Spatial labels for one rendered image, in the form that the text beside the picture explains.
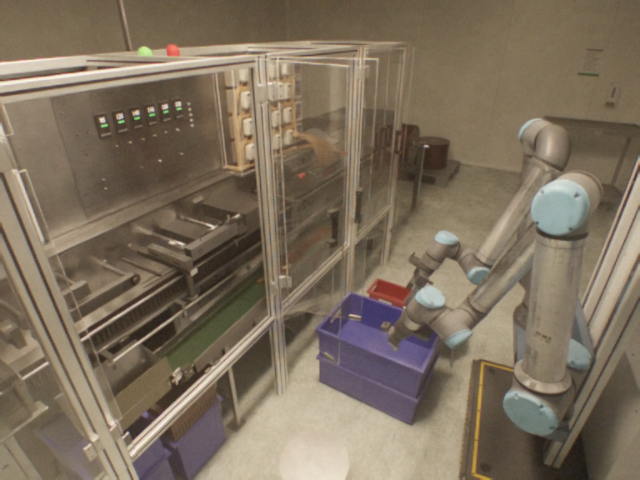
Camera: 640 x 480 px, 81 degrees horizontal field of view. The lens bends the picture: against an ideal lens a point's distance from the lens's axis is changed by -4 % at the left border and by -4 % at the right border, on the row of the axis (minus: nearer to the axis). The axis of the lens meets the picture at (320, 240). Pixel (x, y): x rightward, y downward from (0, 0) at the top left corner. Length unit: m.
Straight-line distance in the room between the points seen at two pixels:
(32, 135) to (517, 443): 2.24
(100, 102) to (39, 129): 0.25
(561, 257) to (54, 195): 1.66
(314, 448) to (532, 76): 5.44
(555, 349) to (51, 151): 1.74
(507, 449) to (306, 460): 0.85
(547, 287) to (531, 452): 1.05
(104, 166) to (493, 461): 2.00
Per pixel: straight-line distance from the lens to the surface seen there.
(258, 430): 2.28
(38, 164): 1.69
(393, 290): 3.07
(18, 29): 4.66
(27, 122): 1.66
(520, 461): 1.97
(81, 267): 1.77
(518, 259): 1.28
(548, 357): 1.22
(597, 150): 6.38
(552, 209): 1.02
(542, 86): 6.22
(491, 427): 2.02
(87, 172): 1.77
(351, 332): 2.43
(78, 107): 1.73
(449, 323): 1.35
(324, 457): 1.89
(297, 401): 2.37
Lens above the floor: 1.87
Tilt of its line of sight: 29 degrees down
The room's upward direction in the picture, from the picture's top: straight up
